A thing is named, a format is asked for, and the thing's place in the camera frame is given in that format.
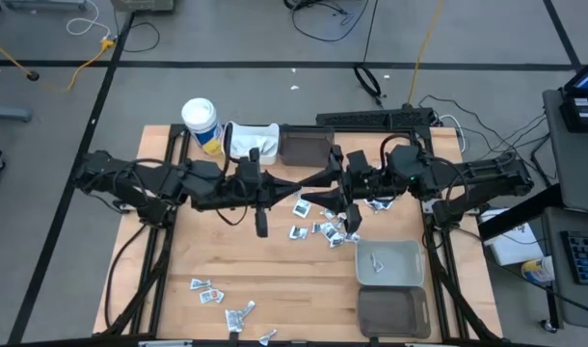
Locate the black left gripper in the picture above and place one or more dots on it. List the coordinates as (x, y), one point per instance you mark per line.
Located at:
(246, 197)

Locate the caster wheel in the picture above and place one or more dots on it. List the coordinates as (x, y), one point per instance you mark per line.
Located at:
(548, 326)

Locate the white box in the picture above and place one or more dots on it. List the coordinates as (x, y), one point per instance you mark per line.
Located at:
(515, 246)

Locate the white torn packet piece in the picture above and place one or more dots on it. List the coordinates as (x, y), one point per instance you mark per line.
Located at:
(267, 336)

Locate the white gauze packet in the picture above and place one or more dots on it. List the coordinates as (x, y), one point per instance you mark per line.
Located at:
(238, 140)
(262, 142)
(271, 137)

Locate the grey floor object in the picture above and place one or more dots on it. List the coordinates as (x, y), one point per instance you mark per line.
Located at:
(43, 4)

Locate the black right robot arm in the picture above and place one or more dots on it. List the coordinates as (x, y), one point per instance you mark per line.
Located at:
(491, 176)

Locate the grey floor bar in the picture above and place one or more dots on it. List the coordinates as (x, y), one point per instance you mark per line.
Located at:
(7, 113)

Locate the black metal rig frame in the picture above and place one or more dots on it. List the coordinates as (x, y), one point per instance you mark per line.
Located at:
(371, 119)

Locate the black floor outlet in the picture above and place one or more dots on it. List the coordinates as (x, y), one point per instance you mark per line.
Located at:
(33, 75)

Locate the lying wipes canister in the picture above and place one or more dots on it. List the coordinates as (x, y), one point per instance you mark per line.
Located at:
(537, 271)

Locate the black diagonal bar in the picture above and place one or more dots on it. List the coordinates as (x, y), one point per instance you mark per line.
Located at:
(520, 212)

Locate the printed white packet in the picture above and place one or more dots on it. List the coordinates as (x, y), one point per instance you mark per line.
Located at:
(233, 322)

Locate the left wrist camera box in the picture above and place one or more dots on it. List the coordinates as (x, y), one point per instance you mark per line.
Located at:
(249, 171)

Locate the narrow white packet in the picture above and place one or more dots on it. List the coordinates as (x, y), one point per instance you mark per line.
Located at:
(249, 307)

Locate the grey desk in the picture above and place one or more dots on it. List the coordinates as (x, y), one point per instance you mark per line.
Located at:
(564, 308)

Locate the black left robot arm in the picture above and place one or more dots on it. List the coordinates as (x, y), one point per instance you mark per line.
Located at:
(144, 178)

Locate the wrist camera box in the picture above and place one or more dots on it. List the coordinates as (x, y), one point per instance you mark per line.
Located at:
(359, 162)
(249, 171)

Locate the black keyboard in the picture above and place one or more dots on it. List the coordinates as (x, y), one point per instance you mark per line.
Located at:
(585, 258)

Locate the disinfecting wipes canister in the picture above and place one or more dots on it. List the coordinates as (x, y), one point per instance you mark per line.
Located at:
(200, 115)

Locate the white plastic bin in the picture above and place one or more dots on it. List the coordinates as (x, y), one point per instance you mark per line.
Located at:
(272, 159)

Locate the grey cart top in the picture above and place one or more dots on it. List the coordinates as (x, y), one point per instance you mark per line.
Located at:
(573, 164)

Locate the grey translucent plastic bin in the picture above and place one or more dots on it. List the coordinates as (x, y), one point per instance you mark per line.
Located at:
(306, 147)

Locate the folded white packet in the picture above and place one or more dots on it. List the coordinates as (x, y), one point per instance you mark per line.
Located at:
(373, 262)

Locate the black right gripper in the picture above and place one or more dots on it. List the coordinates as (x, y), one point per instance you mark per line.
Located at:
(366, 188)

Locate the black device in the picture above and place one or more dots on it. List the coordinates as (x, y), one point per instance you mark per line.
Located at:
(578, 115)

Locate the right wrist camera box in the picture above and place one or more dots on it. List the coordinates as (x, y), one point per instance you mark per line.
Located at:
(359, 162)

